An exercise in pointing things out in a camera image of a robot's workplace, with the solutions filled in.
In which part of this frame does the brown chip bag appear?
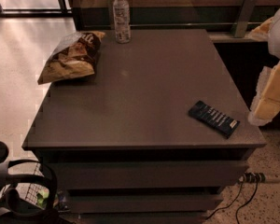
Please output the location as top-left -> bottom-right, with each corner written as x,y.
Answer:
37,31 -> 105,85

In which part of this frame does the lower grey drawer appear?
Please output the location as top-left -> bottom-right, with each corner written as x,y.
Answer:
68,194 -> 223,214

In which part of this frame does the grey drawer cabinet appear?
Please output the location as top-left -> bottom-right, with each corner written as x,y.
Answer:
23,30 -> 265,224

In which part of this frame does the grey metal shelf bracket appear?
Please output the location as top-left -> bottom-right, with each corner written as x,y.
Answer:
231,0 -> 258,38

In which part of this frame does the grey drawer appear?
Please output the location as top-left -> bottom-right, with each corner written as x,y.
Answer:
68,194 -> 223,214
49,161 -> 248,189

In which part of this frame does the dark blue rxbar wrapper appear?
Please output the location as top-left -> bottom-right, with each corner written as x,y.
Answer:
188,101 -> 240,138

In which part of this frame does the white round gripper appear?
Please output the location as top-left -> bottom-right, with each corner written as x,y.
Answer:
248,8 -> 280,126

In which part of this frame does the white power strip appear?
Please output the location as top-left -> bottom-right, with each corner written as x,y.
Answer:
239,173 -> 280,184

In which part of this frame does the upper grey drawer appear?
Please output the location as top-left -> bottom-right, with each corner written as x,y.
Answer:
49,161 -> 248,189

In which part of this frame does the wire mesh basket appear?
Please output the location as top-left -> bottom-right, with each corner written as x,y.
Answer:
25,163 -> 57,209

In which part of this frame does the black power cable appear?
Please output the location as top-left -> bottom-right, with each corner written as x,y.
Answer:
204,180 -> 259,224

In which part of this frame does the clear plastic water bottle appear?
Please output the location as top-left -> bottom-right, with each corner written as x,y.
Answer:
113,0 -> 131,44

